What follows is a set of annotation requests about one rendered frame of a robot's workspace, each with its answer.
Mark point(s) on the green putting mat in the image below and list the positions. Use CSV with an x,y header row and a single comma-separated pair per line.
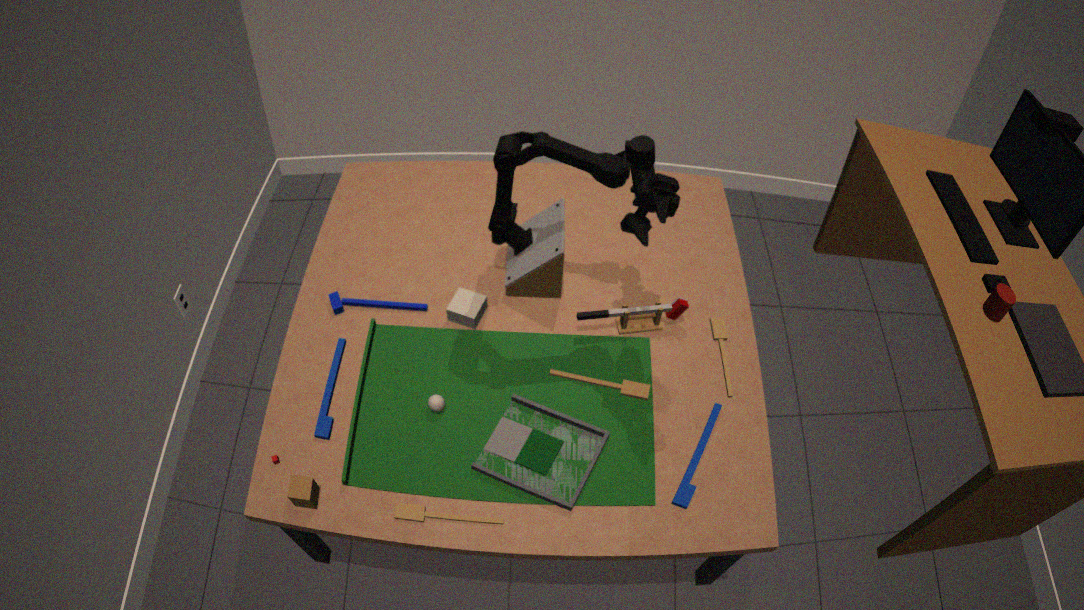
x,y
402,446

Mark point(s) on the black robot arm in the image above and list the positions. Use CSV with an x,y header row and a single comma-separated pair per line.
x,y
610,170

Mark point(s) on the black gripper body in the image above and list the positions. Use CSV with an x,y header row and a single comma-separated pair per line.
x,y
641,186

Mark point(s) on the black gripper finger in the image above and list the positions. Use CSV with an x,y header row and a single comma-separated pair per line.
x,y
640,230
660,199

